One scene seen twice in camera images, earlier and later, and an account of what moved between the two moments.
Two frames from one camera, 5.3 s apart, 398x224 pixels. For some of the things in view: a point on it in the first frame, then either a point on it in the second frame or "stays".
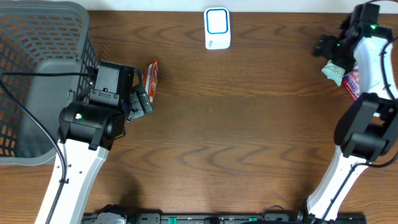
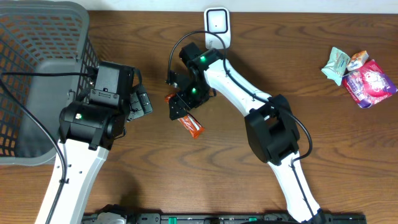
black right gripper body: x=339 y=53 → x=194 y=95
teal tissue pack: x=334 y=72 stays
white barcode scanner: x=217 y=28 stays
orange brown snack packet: x=150 y=79 → x=189 y=122
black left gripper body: x=138 y=102 stays
